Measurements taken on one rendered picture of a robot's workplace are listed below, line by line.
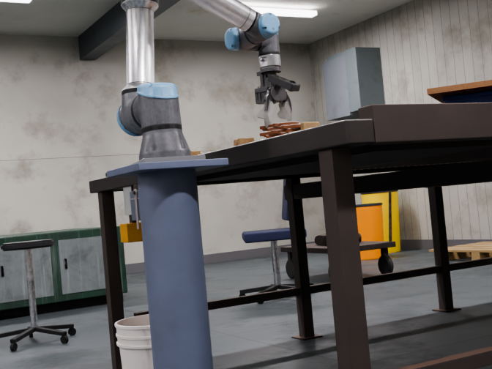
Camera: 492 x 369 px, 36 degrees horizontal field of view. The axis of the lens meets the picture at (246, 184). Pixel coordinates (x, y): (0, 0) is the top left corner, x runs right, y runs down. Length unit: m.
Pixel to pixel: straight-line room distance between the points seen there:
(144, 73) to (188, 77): 7.90
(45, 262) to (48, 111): 3.52
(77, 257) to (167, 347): 4.30
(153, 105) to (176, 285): 0.51
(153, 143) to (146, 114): 0.09
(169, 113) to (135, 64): 0.25
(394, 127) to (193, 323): 0.77
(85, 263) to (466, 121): 4.75
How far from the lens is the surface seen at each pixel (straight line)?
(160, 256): 2.10
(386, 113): 1.88
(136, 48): 2.34
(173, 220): 2.09
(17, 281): 6.26
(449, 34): 9.04
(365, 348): 1.93
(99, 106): 9.68
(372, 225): 8.51
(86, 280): 6.42
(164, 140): 2.12
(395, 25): 9.74
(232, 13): 2.38
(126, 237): 3.18
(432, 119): 1.98
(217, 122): 10.28
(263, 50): 2.57
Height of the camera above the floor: 0.73
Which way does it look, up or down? 2 degrees up
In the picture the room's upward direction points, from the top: 5 degrees counter-clockwise
